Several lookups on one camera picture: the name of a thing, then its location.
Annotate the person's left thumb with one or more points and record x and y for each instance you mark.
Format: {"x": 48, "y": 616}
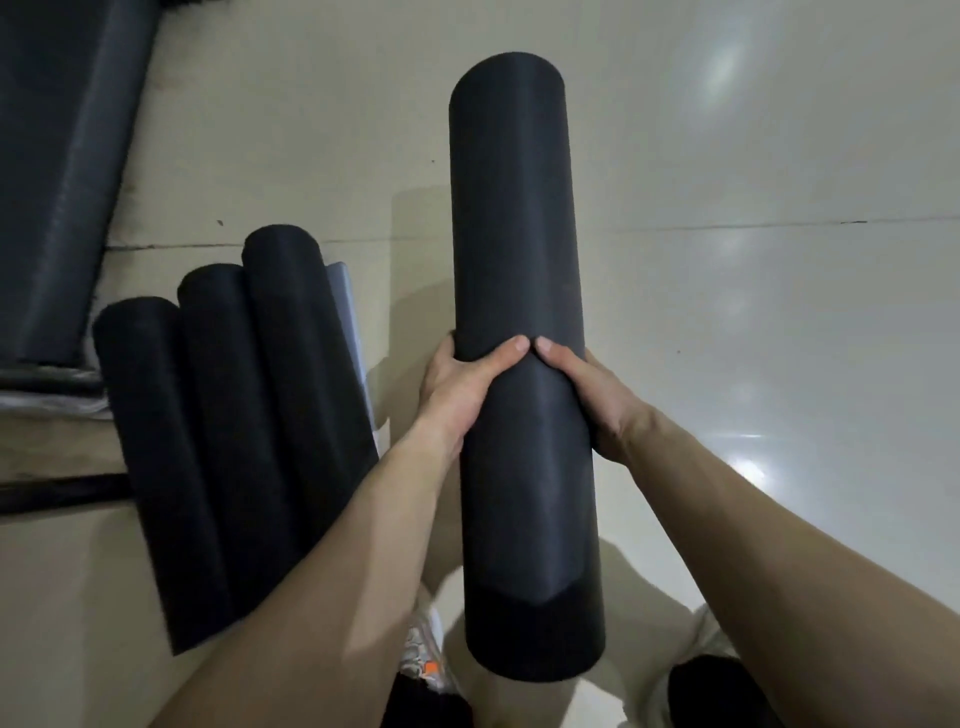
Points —
{"x": 499, "y": 360}

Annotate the person's left hand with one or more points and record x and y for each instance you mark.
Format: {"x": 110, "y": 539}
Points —
{"x": 454, "y": 397}

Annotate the light grey flat sheet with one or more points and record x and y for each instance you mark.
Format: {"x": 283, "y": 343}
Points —
{"x": 352, "y": 330}

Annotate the person's left forearm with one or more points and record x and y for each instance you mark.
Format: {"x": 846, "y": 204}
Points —
{"x": 322, "y": 592}

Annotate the black bar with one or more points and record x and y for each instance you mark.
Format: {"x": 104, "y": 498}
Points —
{"x": 60, "y": 493}

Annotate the person's left white orange shoe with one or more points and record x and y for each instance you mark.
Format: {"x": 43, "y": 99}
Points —
{"x": 424, "y": 645}

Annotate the person's right forearm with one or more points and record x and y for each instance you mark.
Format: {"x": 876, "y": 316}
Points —
{"x": 795, "y": 570}

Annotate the person's left black trouser leg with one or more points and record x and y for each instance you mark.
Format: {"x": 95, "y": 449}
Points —
{"x": 427, "y": 709}

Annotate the large black mat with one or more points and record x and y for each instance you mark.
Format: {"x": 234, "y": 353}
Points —
{"x": 517, "y": 225}

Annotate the unrolled dark grey mat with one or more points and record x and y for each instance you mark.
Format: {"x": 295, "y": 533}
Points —
{"x": 56, "y": 180}

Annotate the white flat sheet stack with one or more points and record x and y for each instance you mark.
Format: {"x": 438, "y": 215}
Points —
{"x": 52, "y": 405}

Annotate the person's right thumb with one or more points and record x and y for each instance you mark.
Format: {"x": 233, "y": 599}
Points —
{"x": 559, "y": 355}

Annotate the person's right hand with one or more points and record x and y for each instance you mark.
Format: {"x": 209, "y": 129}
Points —
{"x": 600, "y": 405}

